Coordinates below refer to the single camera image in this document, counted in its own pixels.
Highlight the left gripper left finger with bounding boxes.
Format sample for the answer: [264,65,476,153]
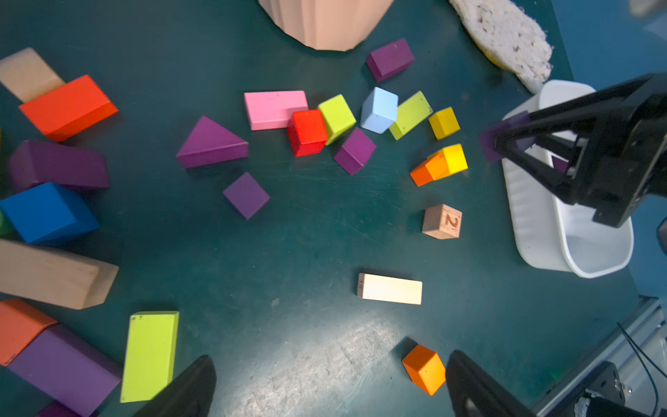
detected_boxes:
[134,355,216,417]

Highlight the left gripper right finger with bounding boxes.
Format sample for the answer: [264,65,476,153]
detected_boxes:
[446,350,535,416]

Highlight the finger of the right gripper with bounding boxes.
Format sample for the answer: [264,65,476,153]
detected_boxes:
[493,85,607,151]
[503,150,578,205]

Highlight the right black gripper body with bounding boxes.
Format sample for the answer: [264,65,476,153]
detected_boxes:
[573,73,666,228]

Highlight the white storage bin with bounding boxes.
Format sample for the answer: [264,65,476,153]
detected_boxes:
[501,79,635,280]

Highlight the lime green bar block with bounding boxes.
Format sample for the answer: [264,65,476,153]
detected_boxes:
[120,311,180,403]

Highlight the orange cube block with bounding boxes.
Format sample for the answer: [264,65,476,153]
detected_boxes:
[402,345,446,396]

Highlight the yellow cube lower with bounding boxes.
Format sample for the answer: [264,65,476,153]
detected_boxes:
[432,144,468,180]

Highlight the white knit work glove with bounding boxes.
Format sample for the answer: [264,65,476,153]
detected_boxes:
[449,0,553,94]

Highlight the wooden number cube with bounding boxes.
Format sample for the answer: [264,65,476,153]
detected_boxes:
[422,204,463,240]

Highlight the small orange block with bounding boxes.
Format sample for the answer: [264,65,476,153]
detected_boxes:
[410,152,449,187]

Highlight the yellow cube upper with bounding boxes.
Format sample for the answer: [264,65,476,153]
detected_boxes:
[428,107,460,140]

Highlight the small purple block left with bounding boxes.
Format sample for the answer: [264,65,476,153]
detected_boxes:
[35,401,80,417]

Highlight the purple long block left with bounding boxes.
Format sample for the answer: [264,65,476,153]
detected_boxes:
[9,324,123,416]

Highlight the pale wooden long block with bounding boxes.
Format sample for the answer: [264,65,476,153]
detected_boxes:
[357,273,423,305]

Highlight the lime green long block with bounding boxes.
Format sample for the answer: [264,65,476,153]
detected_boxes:
[389,91,434,141]

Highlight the orange block left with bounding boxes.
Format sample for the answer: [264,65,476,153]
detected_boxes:
[1,299,57,367]

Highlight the light blue cube block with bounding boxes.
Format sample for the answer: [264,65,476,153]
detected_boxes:
[361,87,399,134]

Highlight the tan wooden block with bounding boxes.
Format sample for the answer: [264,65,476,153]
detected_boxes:
[1,240,119,310]

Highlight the purple cube small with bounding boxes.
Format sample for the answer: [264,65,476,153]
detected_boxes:
[223,173,270,220]

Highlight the lime green cube block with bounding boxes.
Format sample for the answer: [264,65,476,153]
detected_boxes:
[318,94,356,146]

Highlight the green cylinder block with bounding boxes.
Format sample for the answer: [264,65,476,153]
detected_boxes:
[0,210,16,238]

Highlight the purple triangle prism block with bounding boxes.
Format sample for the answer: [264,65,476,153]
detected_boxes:
[176,116,249,169]

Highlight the red cube block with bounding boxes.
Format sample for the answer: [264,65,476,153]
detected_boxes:
[288,109,328,157]

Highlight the pink flower pot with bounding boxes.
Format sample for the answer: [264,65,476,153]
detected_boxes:
[259,0,393,52]

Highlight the purple block by blue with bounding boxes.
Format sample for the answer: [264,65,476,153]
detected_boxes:
[8,141,111,193]

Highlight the pink rectangular block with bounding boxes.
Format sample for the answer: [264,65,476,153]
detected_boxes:
[243,90,308,131]

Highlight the red rectangular block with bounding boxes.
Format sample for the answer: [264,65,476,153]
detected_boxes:
[19,75,118,142]

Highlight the small tan arch block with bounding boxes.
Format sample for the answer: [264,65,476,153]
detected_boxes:
[1,48,65,104]

